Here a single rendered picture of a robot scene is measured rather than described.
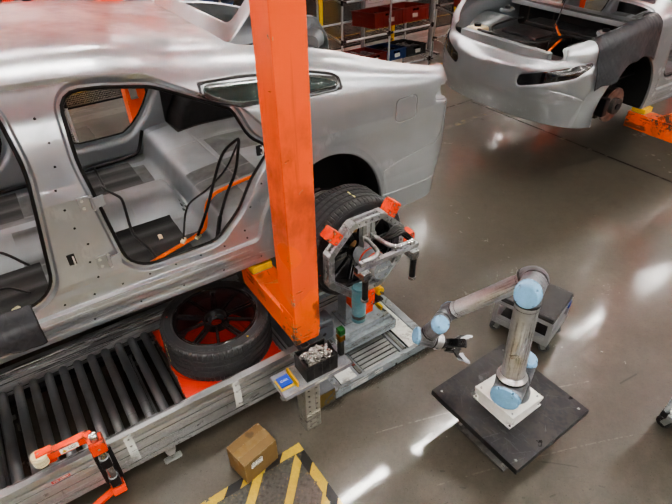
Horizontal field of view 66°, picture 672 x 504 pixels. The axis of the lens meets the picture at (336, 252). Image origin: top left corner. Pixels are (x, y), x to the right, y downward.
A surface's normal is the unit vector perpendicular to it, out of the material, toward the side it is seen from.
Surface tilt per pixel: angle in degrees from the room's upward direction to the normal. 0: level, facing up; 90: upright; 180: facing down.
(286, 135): 90
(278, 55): 90
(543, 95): 89
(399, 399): 0
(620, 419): 0
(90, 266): 91
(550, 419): 0
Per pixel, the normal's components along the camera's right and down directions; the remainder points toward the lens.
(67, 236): 0.56, 0.47
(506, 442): -0.01, -0.79
